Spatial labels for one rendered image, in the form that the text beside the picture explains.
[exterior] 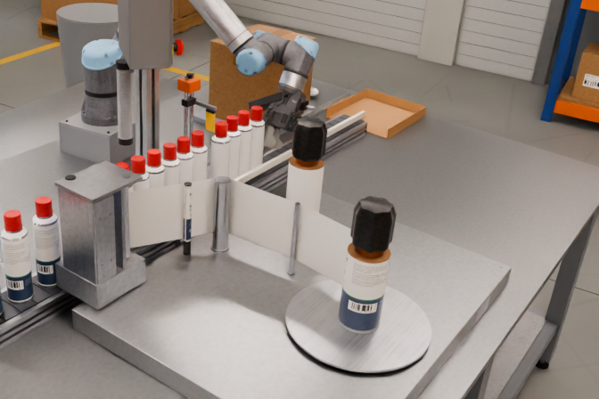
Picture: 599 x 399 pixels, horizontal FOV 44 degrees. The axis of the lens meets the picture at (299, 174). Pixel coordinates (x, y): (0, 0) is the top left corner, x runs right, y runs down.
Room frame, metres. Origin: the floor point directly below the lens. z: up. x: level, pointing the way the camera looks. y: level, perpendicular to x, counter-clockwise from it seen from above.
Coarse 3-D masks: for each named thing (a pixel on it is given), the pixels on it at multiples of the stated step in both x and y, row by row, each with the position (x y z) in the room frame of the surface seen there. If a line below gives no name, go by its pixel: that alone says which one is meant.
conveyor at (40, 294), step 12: (336, 120) 2.39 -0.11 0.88; (360, 120) 2.41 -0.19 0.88; (336, 132) 2.29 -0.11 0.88; (288, 144) 2.15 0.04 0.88; (264, 156) 2.05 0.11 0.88; (276, 156) 2.06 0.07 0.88; (276, 168) 1.97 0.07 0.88; (252, 180) 1.88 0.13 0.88; (36, 276) 1.33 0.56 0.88; (36, 288) 1.29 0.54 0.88; (60, 288) 1.30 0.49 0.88; (36, 300) 1.25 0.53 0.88; (12, 312) 1.20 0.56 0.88; (0, 324) 1.16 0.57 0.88
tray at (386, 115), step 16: (352, 96) 2.67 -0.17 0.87; (368, 96) 2.76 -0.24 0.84; (384, 96) 2.73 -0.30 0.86; (336, 112) 2.58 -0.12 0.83; (352, 112) 2.59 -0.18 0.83; (368, 112) 2.61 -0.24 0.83; (384, 112) 2.62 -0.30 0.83; (400, 112) 2.64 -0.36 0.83; (416, 112) 2.57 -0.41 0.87; (368, 128) 2.45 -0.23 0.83; (384, 128) 2.47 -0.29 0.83; (400, 128) 2.46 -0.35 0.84
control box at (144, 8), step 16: (128, 0) 1.59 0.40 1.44; (144, 0) 1.60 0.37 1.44; (160, 0) 1.62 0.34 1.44; (128, 16) 1.59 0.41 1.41; (144, 16) 1.60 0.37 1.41; (160, 16) 1.62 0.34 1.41; (128, 32) 1.59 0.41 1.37; (144, 32) 1.60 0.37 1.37; (160, 32) 1.62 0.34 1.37; (128, 48) 1.60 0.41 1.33; (144, 48) 1.60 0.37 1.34; (160, 48) 1.62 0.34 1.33; (128, 64) 1.60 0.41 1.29; (144, 64) 1.60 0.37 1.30; (160, 64) 1.62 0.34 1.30
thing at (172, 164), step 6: (168, 144) 1.64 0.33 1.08; (174, 144) 1.64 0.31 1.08; (168, 150) 1.62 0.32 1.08; (174, 150) 1.63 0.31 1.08; (168, 156) 1.62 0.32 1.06; (174, 156) 1.63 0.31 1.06; (162, 162) 1.62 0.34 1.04; (168, 162) 1.62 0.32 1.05; (174, 162) 1.62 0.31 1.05; (168, 168) 1.61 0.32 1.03; (174, 168) 1.62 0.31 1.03; (168, 174) 1.61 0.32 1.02; (174, 174) 1.62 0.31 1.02; (168, 180) 1.61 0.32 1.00; (174, 180) 1.62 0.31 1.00
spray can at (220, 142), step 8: (216, 128) 1.79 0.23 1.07; (224, 128) 1.79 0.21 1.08; (216, 136) 1.79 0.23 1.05; (224, 136) 1.79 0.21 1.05; (216, 144) 1.78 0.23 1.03; (224, 144) 1.78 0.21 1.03; (216, 152) 1.78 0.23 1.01; (224, 152) 1.78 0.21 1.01; (216, 160) 1.78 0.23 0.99; (224, 160) 1.78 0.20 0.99; (216, 168) 1.78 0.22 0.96; (224, 168) 1.78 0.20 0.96; (216, 176) 1.78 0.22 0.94
